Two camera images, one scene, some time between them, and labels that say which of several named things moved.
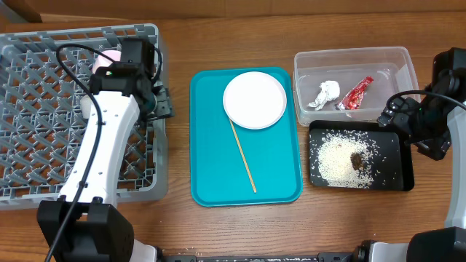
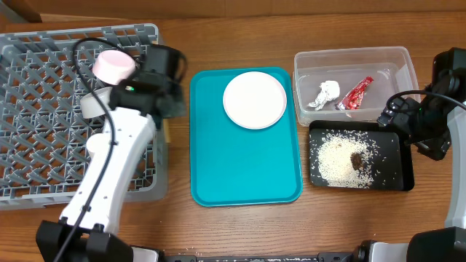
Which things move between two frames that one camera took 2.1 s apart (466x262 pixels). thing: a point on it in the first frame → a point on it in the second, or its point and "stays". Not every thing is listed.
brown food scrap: (356, 161) stays
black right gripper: (395, 114) stays
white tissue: (330, 90) stays
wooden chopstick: (242, 155) → (166, 124)
